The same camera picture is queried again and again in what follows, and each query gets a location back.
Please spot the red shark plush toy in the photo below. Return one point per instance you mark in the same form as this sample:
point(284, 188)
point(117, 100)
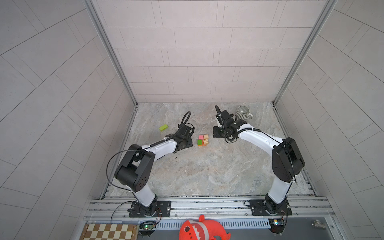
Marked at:
point(203, 229)

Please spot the aluminium corner post left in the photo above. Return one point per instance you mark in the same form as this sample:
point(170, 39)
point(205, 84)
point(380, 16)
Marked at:
point(106, 42)

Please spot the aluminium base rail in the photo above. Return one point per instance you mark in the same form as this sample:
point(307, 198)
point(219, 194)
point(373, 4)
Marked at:
point(120, 210)

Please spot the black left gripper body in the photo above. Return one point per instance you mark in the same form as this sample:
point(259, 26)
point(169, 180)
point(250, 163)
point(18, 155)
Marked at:
point(186, 142)

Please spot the aluminium corner post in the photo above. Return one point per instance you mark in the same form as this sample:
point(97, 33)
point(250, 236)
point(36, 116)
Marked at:
point(106, 42)
point(324, 14)

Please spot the right controller circuit board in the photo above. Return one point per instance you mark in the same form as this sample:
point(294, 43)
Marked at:
point(277, 226)

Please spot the lime green long block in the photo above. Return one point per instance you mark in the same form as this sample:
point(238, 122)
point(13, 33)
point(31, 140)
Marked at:
point(163, 127)

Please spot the left controller circuit board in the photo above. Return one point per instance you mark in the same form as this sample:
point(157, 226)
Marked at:
point(147, 228)

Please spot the striped ceramic mug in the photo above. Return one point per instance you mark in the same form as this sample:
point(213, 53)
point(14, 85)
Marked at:
point(244, 113)

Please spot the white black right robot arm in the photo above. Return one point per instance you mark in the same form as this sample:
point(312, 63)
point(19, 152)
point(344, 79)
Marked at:
point(287, 160)

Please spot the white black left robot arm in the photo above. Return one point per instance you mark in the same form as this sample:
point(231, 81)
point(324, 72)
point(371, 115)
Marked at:
point(135, 168)

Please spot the wooden chessboard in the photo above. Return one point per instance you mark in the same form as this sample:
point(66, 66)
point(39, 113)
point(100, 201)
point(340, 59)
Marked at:
point(109, 232)

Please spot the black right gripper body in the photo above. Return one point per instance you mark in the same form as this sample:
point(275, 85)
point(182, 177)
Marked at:
point(220, 132)

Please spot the controller circuit board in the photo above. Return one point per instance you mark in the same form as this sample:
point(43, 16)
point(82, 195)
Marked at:
point(147, 228)
point(277, 226)

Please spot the aluminium corner post right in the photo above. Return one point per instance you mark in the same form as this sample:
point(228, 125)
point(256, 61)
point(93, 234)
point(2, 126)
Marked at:
point(324, 14)

